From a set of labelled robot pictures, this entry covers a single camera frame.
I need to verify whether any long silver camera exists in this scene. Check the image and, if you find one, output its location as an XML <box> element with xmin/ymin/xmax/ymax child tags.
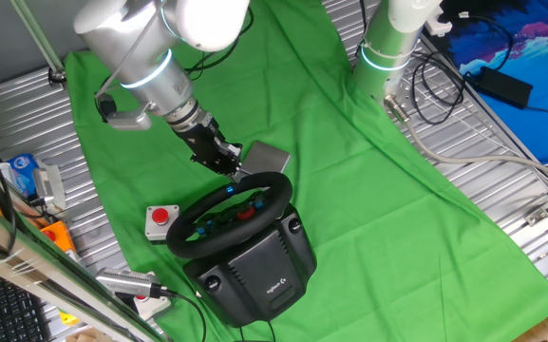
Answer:
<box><xmin>95</xmin><ymin>267</ymin><xmax>163</xmax><ymax>300</ymax></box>

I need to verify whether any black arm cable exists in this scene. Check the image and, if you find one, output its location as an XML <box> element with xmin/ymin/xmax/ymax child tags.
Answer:
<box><xmin>182</xmin><ymin>4</ymin><xmax>255</xmax><ymax>82</ymax></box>

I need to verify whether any blue patterned mouse pad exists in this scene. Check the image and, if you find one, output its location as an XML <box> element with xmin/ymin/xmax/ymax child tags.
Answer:
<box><xmin>437</xmin><ymin>0</ymin><xmax>548</xmax><ymax>165</ymax></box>

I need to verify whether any black power adapter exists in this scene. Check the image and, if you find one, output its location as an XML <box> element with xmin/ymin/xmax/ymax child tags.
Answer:
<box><xmin>477</xmin><ymin>66</ymin><xmax>535</xmax><ymax>110</ymax></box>

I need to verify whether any black wheel base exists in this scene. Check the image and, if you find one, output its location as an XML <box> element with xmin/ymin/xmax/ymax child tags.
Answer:
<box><xmin>182</xmin><ymin>203</ymin><xmax>318</xmax><ymax>329</ymax></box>

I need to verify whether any black keyboard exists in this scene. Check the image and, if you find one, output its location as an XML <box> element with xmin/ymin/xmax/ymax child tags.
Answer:
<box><xmin>0</xmin><ymin>265</ymin><xmax>51</xmax><ymax>342</ymax></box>

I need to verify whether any aluminium frame bar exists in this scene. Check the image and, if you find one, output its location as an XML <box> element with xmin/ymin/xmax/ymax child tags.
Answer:
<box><xmin>0</xmin><ymin>192</ymin><xmax>170</xmax><ymax>342</ymax></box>

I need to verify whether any black cable bundle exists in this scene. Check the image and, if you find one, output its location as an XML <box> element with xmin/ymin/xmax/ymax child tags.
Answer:
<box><xmin>410</xmin><ymin>49</ymin><xmax>468</xmax><ymax>127</ymax></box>

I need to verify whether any orange box red button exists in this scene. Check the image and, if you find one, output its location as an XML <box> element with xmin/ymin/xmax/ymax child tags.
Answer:
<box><xmin>40</xmin><ymin>220</ymin><xmax>78</xmax><ymax>256</ymax></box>

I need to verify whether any grey box red mushroom button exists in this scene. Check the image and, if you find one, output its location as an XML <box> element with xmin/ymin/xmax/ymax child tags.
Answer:
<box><xmin>144</xmin><ymin>204</ymin><xmax>180</xmax><ymax>244</ymax></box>

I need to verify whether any small silver ribbed camera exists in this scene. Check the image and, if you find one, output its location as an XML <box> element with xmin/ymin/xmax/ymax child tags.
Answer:
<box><xmin>32</xmin><ymin>163</ymin><xmax>67</xmax><ymax>213</ymax></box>

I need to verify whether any thick grey cable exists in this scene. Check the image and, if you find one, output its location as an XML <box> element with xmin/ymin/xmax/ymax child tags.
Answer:
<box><xmin>384</xmin><ymin>94</ymin><xmax>548</xmax><ymax>189</ymax></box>

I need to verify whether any black steering wheel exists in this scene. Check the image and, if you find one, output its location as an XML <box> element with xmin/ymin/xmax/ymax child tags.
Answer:
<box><xmin>165</xmin><ymin>171</ymin><xmax>294</xmax><ymax>260</ymax></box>

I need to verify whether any grey box small red button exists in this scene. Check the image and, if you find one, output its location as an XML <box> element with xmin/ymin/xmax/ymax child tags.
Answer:
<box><xmin>130</xmin><ymin>294</ymin><xmax>173</xmax><ymax>320</ymax></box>

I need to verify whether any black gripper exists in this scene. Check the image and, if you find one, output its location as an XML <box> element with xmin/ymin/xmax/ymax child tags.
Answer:
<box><xmin>174</xmin><ymin>117</ymin><xmax>244</xmax><ymax>184</ymax></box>

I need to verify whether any black camera cable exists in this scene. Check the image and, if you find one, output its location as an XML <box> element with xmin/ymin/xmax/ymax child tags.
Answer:
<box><xmin>152</xmin><ymin>283</ymin><xmax>208</xmax><ymax>342</ymax></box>

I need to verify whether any green cloth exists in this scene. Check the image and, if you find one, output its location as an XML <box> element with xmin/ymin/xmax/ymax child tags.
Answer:
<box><xmin>64</xmin><ymin>0</ymin><xmax>548</xmax><ymax>342</ymax></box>

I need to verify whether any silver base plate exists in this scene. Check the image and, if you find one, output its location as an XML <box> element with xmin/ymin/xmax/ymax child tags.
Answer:
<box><xmin>381</xmin><ymin>78</ymin><xmax>422</xmax><ymax>113</ymax></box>

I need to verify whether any silver arm-mounted camera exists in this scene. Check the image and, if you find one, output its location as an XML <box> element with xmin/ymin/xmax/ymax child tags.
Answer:
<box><xmin>94</xmin><ymin>91</ymin><xmax>155</xmax><ymax>132</ymax></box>

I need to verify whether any blue tissue pack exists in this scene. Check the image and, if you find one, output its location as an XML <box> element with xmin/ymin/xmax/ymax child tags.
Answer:
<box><xmin>0</xmin><ymin>152</ymin><xmax>42</xmax><ymax>199</ymax></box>

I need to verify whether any thin metal tripod pole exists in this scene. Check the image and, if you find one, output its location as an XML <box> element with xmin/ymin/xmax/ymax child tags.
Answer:
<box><xmin>9</xmin><ymin>0</ymin><xmax>68</xmax><ymax>87</ymax></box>

